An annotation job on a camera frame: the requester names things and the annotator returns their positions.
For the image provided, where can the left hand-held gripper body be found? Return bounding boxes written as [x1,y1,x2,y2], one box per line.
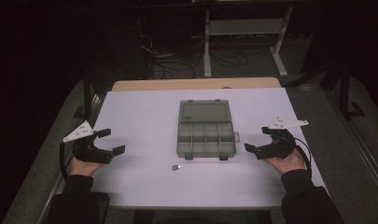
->
[63,120,115,165]

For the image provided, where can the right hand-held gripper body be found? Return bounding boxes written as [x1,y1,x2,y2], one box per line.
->
[259,116,310,161]

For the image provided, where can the grey plastic compartment organizer box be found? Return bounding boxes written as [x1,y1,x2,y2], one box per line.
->
[175,98,241,161]

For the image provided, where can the person's left hand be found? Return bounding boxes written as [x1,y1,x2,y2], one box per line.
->
[67,155,106,178]

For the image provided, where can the person's right hand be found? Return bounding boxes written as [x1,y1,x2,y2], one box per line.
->
[264,148,308,176]

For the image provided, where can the black metal stand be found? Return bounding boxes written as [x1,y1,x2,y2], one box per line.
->
[338,60,367,121]
[72,69,101,119]

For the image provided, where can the wooden table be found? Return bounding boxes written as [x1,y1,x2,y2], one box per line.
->
[110,77,282,92]

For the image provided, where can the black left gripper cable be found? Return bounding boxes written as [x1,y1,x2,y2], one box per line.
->
[59,141,70,182]

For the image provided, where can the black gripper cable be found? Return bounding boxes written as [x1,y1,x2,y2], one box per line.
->
[59,141,70,182]
[292,136,313,180]

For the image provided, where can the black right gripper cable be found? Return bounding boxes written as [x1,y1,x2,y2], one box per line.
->
[292,136,313,180]

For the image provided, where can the black floor cables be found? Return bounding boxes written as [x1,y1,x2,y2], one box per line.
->
[136,31,251,80]

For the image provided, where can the white metal desk frame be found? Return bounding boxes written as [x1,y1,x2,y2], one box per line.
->
[203,5,294,78]

